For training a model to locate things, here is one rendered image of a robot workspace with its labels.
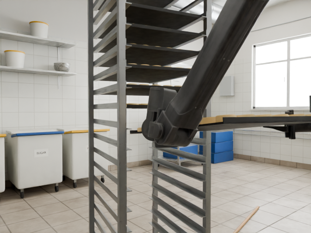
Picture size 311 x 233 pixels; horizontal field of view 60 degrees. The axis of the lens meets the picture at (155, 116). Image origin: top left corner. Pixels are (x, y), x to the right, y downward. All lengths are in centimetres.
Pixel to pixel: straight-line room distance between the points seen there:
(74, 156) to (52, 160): 28
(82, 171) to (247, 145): 350
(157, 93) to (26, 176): 300
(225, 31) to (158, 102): 23
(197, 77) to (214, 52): 6
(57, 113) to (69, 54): 92
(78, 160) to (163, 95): 314
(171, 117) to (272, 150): 514
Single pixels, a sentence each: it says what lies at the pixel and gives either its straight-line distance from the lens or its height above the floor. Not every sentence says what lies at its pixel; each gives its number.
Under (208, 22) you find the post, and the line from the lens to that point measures 143.
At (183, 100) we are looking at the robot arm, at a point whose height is 105.
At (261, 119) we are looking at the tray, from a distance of 69.
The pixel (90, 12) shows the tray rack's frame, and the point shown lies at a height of 164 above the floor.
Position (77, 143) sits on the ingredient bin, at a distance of 366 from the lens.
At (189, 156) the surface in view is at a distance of 151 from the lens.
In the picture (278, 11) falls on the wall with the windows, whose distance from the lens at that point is 585.
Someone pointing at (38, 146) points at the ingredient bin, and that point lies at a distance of 349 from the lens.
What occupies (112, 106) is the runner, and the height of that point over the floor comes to 105.
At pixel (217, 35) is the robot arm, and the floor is 116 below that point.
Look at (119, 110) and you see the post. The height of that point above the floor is 103.
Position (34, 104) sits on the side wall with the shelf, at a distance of 414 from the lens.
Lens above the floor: 103
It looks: 1 degrees down
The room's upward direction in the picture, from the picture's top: straight up
